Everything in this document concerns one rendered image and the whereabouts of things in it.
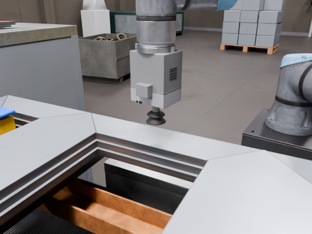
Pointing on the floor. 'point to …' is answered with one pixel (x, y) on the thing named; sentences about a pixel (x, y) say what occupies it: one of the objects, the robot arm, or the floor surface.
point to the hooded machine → (95, 18)
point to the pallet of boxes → (253, 25)
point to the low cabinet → (119, 22)
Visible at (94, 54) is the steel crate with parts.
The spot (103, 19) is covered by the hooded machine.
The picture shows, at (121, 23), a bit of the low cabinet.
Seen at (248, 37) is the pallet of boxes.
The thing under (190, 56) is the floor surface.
